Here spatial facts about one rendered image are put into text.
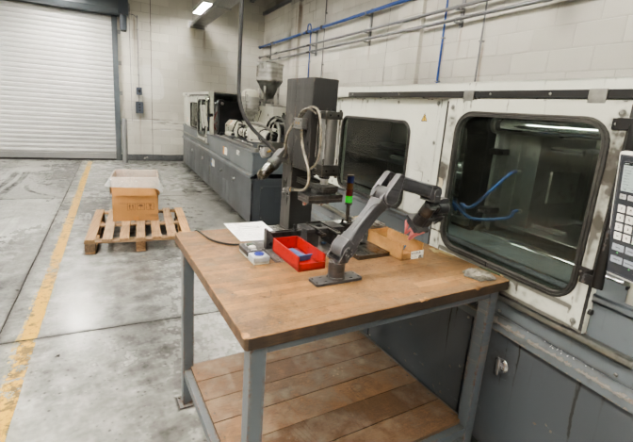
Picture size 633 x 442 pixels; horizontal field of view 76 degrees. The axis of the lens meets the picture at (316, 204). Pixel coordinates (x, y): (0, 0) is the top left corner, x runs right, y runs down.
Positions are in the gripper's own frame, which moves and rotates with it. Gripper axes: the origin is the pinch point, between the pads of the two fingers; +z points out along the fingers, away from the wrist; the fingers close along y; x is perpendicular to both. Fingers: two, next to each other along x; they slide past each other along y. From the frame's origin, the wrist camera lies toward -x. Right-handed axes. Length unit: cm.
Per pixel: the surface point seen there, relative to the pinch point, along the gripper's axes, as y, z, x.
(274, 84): 444, 181, -130
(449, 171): 20.0, -20.5, -25.8
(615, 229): -48, -58, -15
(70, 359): 43, 150, 135
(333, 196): 26.6, 1.5, 26.4
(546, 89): 7, -74, -25
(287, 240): 16, 18, 48
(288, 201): 45, 23, 36
